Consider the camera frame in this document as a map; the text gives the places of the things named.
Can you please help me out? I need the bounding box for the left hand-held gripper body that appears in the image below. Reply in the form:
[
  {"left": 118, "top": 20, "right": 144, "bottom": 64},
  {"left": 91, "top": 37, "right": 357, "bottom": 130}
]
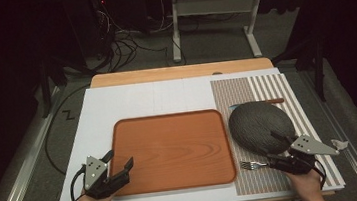
[{"left": 79, "top": 151, "right": 133, "bottom": 201}]

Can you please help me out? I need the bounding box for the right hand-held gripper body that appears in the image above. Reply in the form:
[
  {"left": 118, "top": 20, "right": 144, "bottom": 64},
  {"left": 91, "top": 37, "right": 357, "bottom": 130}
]
[{"left": 264, "top": 130, "right": 343, "bottom": 178}]

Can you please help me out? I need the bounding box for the metal fork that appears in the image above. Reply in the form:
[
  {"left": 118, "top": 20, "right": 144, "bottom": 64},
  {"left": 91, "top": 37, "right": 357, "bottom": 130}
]
[{"left": 239, "top": 157, "right": 270, "bottom": 172}]

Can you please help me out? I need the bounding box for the black textured plate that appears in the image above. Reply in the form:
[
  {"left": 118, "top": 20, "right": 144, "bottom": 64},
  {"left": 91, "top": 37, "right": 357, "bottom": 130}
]
[{"left": 225, "top": 97, "right": 300, "bottom": 160}]

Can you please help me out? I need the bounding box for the brown wood-grain tray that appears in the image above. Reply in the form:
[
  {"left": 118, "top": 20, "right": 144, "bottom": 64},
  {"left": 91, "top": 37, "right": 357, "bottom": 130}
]
[{"left": 103, "top": 106, "right": 239, "bottom": 198}]

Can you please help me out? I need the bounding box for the person's right hand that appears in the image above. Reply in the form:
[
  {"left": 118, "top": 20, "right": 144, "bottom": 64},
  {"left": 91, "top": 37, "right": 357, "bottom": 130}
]
[{"left": 285, "top": 167, "right": 328, "bottom": 201}]

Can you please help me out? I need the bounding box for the crumpled white paper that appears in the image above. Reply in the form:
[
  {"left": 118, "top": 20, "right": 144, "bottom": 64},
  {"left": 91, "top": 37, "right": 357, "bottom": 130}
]
[{"left": 329, "top": 137, "right": 350, "bottom": 152}]

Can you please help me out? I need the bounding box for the striped placemat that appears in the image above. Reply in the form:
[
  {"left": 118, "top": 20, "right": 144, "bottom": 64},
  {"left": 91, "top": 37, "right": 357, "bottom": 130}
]
[{"left": 210, "top": 67, "right": 346, "bottom": 200}]

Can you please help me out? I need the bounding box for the white board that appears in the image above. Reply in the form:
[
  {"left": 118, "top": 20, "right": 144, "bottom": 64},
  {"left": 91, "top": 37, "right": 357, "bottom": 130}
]
[{"left": 41, "top": 61, "right": 347, "bottom": 201}]

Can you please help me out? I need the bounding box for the black stand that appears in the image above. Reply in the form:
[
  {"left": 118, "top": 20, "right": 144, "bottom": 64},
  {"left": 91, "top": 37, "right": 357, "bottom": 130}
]
[
  {"left": 34, "top": 53, "right": 73, "bottom": 120},
  {"left": 270, "top": 33, "right": 332, "bottom": 107}
]

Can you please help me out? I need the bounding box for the wooden table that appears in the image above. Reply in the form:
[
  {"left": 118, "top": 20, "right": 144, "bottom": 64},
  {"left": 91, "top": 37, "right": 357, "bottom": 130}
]
[{"left": 42, "top": 50, "right": 336, "bottom": 201}]

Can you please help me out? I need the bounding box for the left hand-held gripper cable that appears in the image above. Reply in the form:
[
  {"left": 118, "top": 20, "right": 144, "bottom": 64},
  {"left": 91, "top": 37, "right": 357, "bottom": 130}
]
[{"left": 67, "top": 165, "right": 90, "bottom": 201}]

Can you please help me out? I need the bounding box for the hand-held gripper cable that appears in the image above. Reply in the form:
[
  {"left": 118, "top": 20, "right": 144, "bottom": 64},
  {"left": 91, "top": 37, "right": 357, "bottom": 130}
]
[
  {"left": 311, "top": 156, "right": 329, "bottom": 190},
  {"left": 67, "top": 165, "right": 90, "bottom": 201}
]

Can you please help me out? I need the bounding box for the right hand-held gripper cable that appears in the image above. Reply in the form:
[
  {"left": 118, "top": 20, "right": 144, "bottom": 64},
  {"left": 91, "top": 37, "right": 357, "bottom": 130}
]
[{"left": 311, "top": 156, "right": 329, "bottom": 190}]

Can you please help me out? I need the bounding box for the metal floor rail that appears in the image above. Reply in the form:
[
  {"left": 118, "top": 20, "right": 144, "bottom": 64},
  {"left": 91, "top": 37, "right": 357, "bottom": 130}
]
[
  {"left": 297, "top": 64, "right": 357, "bottom": 201},
  {"left": 0, "top": 86, "right": 74, "bottom": 201}
]

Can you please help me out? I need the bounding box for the black floor cable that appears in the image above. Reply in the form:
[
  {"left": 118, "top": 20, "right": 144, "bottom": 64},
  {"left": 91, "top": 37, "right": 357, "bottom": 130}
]
[{"left": 38, "top": 83, "right": 102, "bottom": 179}]

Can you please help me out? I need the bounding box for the bundle of cables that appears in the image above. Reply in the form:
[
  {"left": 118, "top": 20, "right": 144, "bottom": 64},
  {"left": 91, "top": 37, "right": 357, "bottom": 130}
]
[{"left": 88, "top": 0, "right": 171, "bottom": 74}]

